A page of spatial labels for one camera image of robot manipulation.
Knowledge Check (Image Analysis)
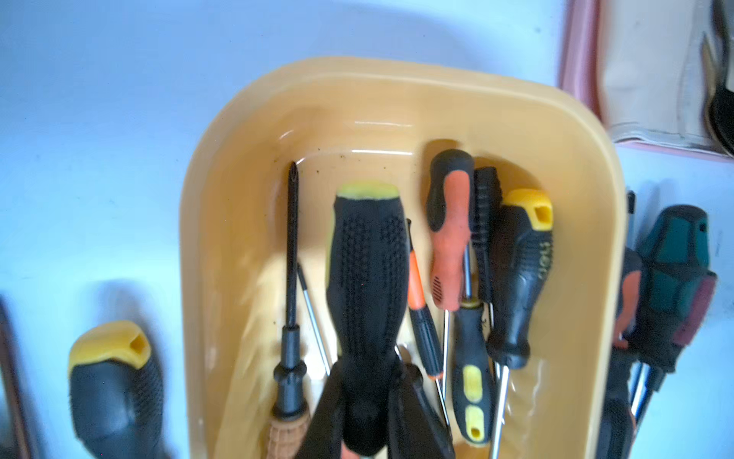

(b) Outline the black ribbed screwdriver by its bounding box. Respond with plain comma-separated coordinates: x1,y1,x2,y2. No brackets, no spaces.
472,166,502,317

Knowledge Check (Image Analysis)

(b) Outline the pink tray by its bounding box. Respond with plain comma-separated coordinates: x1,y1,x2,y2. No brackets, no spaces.
560,1,732,159

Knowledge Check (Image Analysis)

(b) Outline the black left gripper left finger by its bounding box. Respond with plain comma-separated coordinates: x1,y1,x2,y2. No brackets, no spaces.
296,361,346,459

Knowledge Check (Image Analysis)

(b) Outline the wooden handle black screwdriver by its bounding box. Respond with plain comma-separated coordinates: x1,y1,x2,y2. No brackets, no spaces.
266,163,311,458

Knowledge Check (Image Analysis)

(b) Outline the slim orange precision screwdriver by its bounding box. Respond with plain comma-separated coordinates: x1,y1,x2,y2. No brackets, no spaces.
406,219,452,436

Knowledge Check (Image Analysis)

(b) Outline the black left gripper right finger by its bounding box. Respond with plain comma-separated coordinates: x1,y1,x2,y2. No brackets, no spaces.
387,361,455,458

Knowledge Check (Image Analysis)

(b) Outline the orange black large screwdriver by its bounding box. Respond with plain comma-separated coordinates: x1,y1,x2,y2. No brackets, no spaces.
596,248,642,458

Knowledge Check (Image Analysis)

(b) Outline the yellow storage box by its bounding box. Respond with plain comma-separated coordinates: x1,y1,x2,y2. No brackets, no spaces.
180,57,626,458

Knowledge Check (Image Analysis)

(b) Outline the green black screwdriver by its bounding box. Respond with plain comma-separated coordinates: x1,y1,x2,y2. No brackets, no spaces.
628,205,717,424

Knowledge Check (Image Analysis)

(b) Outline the short black yellow screwdriver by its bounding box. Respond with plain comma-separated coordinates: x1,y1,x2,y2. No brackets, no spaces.
451,299,495,448

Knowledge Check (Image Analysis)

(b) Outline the orange black medium screwdriver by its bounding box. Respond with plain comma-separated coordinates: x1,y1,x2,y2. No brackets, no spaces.
425,148,476,397

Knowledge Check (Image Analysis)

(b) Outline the beige tray liner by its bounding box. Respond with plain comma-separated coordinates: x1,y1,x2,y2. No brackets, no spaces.
596,1,721,153

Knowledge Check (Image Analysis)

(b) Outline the black spoon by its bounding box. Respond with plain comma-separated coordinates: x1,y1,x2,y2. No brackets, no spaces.
702,0,733,157

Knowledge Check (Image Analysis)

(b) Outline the deli black yellow screwdriver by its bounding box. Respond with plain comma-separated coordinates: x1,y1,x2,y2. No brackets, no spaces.
487,189,554,458

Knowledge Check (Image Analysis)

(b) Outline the fat black yellow screwdriver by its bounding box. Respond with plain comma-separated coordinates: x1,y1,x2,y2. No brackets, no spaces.
326,181,408,456

